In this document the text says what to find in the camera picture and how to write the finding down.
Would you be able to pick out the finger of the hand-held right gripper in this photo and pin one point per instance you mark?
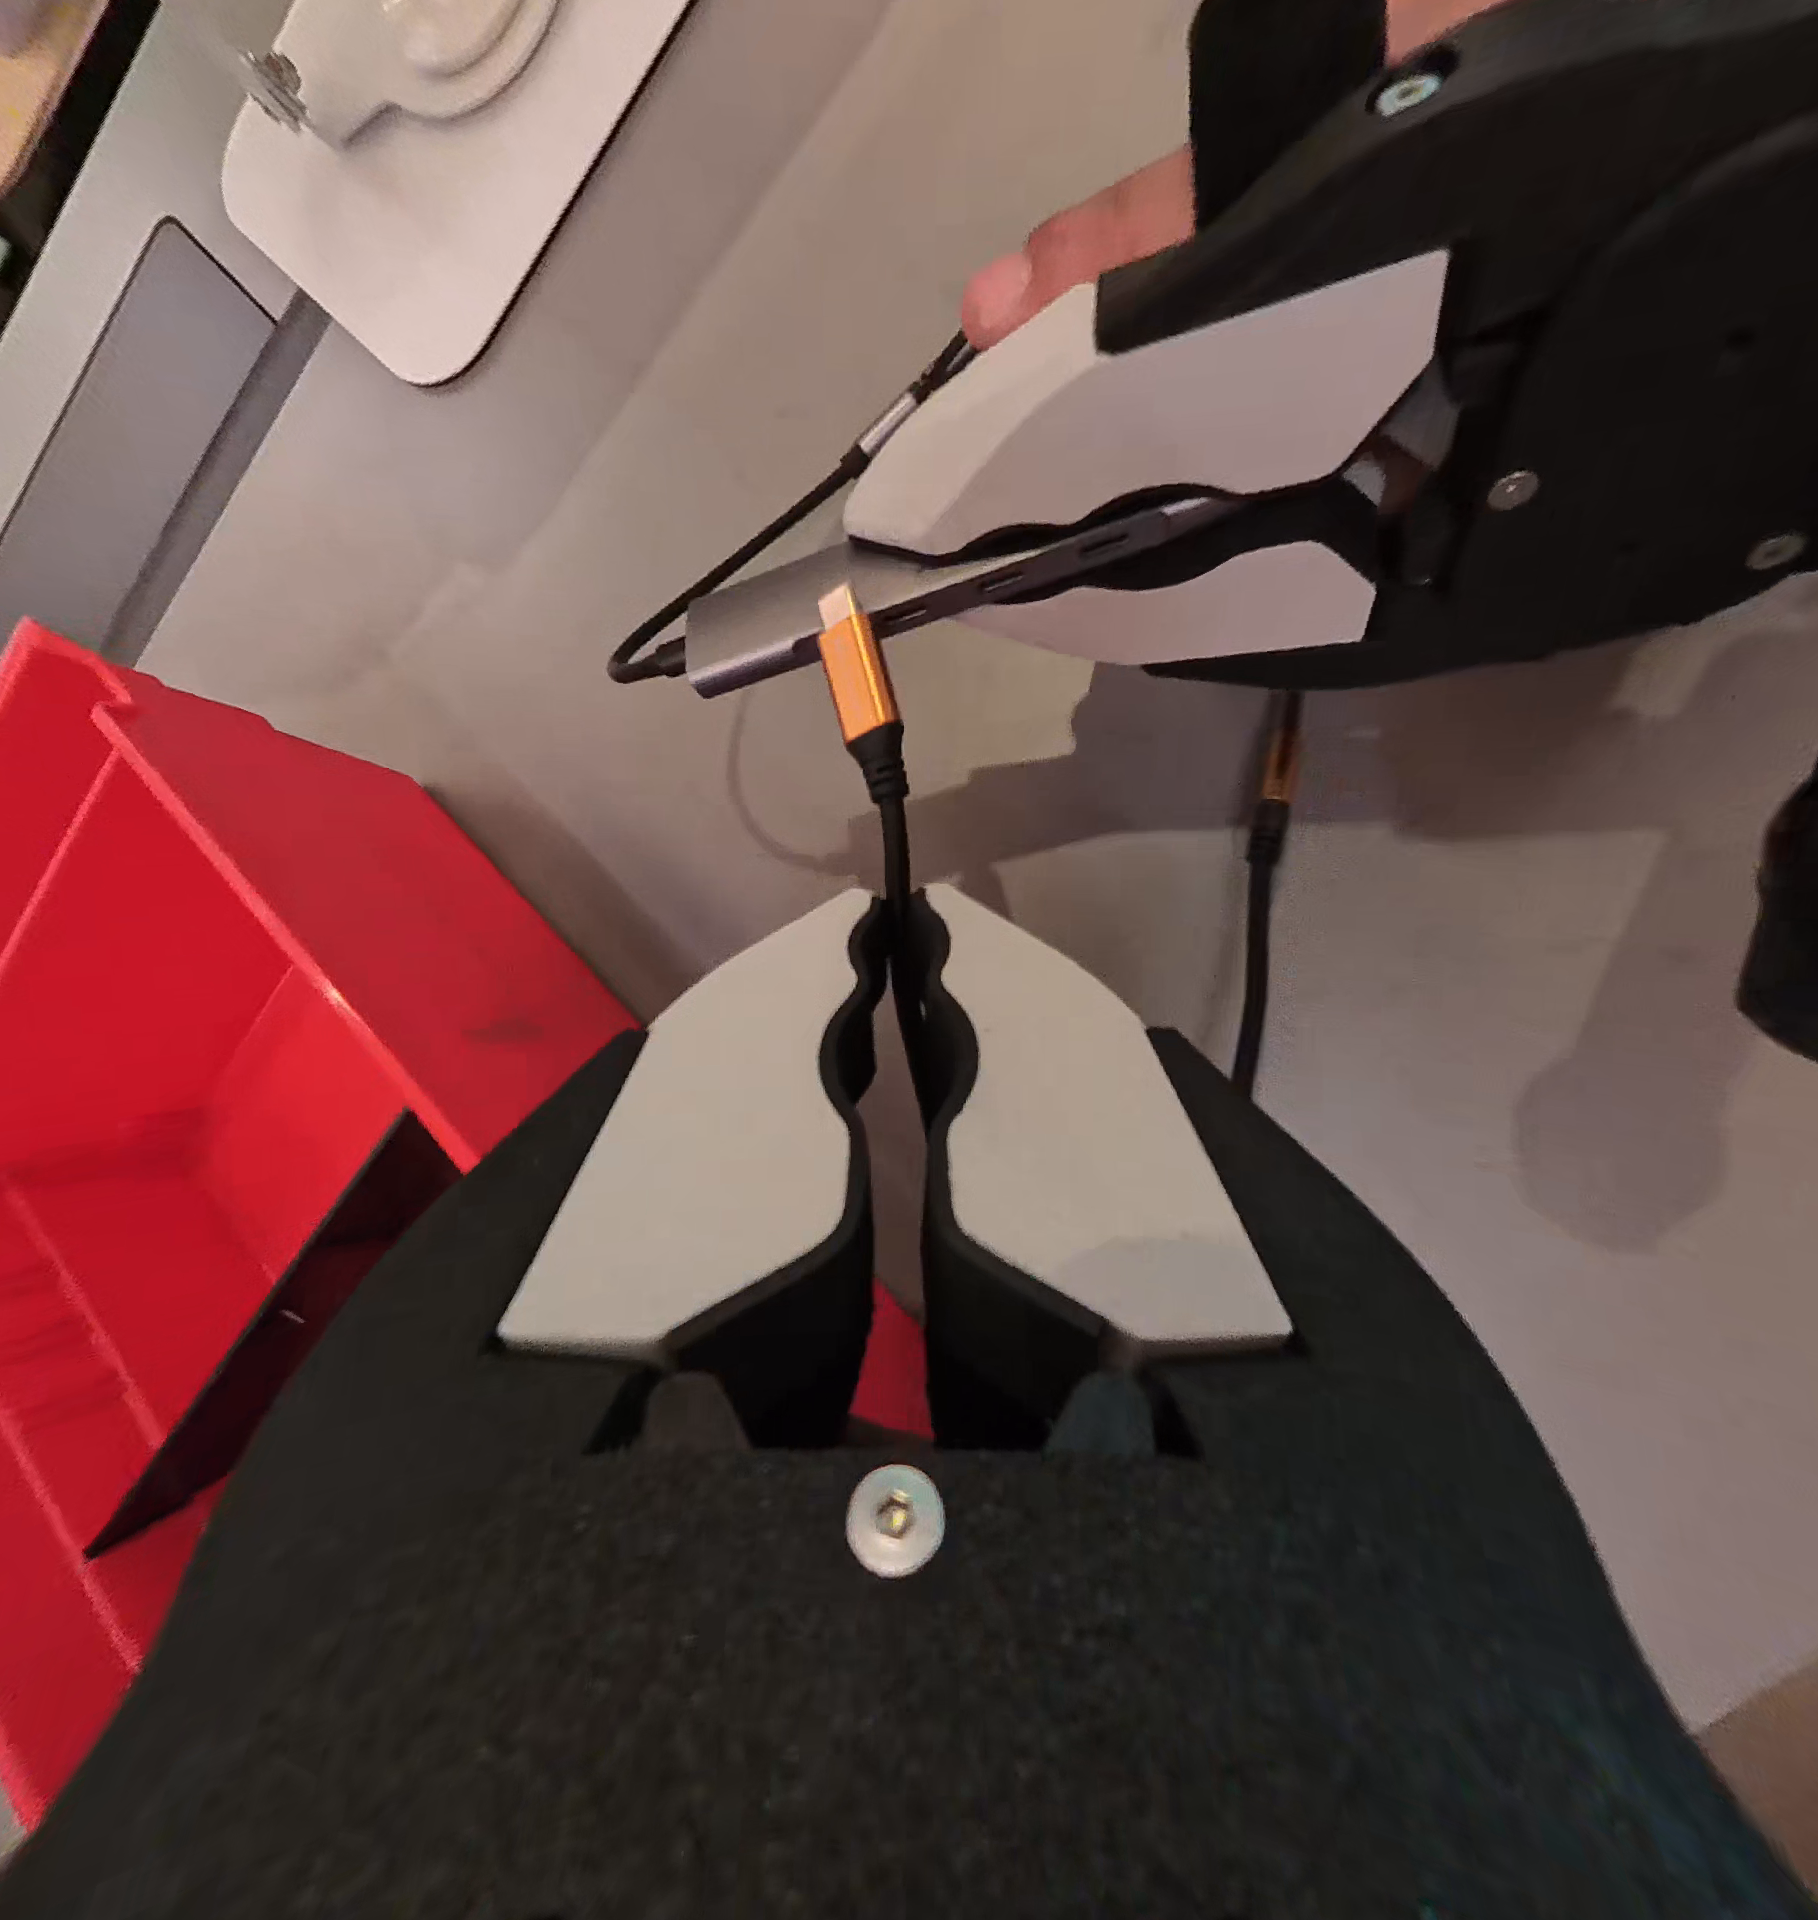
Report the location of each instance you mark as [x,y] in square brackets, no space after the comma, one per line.
[1223,616]
[1149,404]

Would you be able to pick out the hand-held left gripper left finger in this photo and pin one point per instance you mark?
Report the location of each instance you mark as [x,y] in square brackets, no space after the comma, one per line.
[699,1186]

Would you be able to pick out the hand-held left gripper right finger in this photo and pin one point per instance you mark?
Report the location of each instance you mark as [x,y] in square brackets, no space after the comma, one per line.
[1104,1186]

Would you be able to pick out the grey usb hub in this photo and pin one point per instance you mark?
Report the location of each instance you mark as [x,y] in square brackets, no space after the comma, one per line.
[759,616]

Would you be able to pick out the red plastic bin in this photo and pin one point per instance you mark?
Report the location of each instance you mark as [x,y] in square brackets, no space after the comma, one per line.
[174,975]

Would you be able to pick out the person's right hand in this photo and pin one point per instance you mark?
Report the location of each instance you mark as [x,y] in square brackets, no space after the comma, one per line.
[1089,239]

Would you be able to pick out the white tablet stand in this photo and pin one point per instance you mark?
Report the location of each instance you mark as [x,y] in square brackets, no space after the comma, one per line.
[445,195]

